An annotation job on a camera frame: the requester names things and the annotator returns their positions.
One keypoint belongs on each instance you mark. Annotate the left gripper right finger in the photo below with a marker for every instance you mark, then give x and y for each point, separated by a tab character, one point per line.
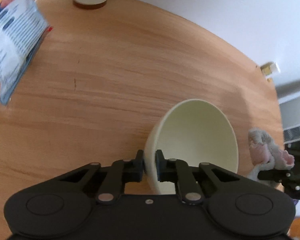
181	175

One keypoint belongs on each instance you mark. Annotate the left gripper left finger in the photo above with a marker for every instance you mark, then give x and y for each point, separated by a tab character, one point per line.
112	179

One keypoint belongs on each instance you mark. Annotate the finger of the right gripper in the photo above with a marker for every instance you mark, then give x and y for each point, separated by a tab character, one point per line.
277	176

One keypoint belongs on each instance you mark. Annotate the grey and pink cloth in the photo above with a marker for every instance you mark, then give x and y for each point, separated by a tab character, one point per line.
266	155

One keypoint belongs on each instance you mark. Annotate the pale yellow bowl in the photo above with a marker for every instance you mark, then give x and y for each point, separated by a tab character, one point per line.
195	131

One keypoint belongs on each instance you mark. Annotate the small white pill bottle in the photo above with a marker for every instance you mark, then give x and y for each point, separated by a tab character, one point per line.
270	68

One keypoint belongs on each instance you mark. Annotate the blue white plastic food bag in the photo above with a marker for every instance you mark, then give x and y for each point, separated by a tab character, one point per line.
22	30

